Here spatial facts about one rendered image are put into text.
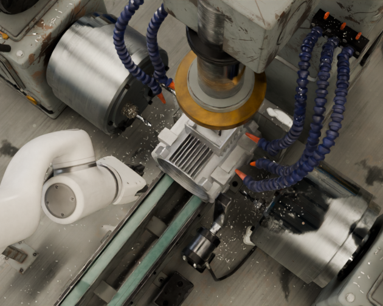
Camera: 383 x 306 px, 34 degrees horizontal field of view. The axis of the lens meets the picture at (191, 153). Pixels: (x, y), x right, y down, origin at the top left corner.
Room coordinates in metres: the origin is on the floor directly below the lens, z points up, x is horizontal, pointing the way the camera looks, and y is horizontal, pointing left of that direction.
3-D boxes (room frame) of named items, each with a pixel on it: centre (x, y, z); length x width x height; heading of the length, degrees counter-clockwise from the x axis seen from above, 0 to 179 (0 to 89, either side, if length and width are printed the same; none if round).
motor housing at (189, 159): (0.45, -0.04, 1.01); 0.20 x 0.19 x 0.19; 139
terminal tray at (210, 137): (0.49, -0.06, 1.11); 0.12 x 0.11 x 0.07; 139
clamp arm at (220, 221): (0.27, -0.06, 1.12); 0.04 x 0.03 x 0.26; 139
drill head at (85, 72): (0.69, 0.23, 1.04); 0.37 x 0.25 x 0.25; 49
